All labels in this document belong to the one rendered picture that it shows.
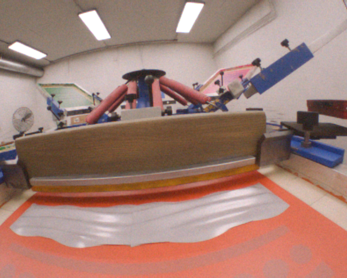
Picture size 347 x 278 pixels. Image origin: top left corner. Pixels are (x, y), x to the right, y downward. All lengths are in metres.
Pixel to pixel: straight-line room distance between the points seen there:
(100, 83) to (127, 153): 4.47
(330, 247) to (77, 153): 0.30
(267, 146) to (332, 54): 2.02
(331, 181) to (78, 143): 0.34
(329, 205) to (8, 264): 0.36
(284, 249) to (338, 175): 0.13
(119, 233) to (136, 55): 4.56
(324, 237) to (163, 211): 0.18
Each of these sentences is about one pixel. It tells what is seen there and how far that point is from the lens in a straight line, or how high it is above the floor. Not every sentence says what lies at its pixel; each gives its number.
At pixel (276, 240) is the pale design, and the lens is 0.16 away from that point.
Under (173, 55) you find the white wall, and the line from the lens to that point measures 4.64.
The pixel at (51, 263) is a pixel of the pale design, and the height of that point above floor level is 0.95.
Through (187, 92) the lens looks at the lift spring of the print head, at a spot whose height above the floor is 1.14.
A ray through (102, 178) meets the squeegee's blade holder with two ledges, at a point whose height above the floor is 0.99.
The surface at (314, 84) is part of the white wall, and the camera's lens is 2.29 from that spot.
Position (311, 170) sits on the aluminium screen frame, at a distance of 0.27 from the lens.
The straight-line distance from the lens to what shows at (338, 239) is 0.19.
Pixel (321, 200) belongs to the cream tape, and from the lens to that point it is 0.24.
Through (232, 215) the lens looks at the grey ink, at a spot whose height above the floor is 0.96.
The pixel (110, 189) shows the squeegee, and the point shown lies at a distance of 0.24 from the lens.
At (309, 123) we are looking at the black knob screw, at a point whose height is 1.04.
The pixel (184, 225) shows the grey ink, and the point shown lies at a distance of 0.16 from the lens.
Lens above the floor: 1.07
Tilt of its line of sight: 12 degrees down
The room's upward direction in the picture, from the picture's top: 5 degrees counter-clockwise
